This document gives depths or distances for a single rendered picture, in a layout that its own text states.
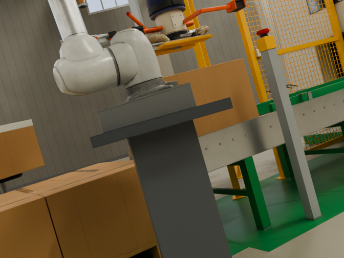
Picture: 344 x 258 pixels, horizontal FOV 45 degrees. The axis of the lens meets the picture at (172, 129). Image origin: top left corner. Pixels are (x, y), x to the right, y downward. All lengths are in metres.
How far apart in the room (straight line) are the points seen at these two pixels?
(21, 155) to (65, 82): 2.05
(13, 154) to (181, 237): 2.16
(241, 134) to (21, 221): 1.18
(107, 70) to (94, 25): 9.12
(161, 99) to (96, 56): 0.29
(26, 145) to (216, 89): 1.79
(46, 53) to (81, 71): 9.10
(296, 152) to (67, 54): 1.29
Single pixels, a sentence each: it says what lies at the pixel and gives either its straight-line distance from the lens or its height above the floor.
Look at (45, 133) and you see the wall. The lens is 10.49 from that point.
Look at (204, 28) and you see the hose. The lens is 2.57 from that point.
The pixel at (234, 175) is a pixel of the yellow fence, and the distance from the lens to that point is 3.17.
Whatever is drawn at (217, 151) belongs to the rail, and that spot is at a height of 0.49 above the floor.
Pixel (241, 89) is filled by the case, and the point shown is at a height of 0.77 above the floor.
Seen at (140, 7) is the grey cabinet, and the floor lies 1.65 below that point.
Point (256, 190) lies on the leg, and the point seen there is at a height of 0.22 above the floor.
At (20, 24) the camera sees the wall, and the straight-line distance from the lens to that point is 10.88.
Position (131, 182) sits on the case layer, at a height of 0.47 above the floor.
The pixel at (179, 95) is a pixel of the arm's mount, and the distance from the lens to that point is 1.51.
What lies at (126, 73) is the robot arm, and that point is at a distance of 1.58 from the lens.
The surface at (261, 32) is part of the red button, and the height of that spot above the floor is 1.03.
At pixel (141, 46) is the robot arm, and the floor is 1.03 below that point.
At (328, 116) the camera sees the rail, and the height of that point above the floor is 0.46.
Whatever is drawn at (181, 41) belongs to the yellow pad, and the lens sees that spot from 2.42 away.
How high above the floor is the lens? 0.75
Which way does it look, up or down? 2 degrees down
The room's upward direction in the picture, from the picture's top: 16 degrees counter-clockwise
